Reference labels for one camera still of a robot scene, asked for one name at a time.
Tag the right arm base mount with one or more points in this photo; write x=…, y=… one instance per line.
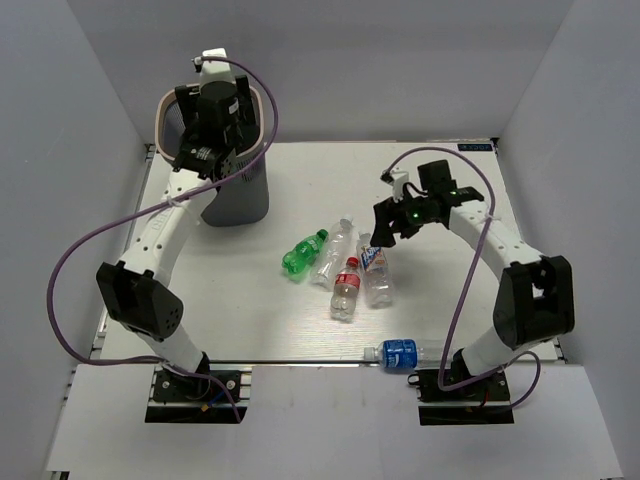
x=487, y=402

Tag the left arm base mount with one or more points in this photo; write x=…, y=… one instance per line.
x=193, y=401

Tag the grey bin with beige rim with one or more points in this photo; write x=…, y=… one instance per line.
x=239, y=170

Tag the clear bottle red label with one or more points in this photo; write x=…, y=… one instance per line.
x=346, y=290

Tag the blue table corner label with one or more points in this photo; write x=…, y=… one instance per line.
x=475, y=147

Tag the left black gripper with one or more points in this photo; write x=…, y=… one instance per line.
x=186, y=97

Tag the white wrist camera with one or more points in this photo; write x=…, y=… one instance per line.
x=396, y=179
x=211, y=66

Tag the clear bottle with white cap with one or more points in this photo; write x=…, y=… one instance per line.
x=334, y=253

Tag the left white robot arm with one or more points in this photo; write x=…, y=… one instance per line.
x=136, y=289

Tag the green bottle with green cap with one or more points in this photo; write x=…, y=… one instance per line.
x=297, y=262

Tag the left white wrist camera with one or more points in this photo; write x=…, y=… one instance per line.
x=211, y=66

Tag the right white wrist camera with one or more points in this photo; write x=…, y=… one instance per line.
x=396, y=179

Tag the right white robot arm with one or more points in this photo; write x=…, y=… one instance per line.
x=535, y=300

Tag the clear bottle blue white label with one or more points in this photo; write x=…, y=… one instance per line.
x=379, y=289

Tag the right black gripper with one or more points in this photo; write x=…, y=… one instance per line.
x=387, y=212

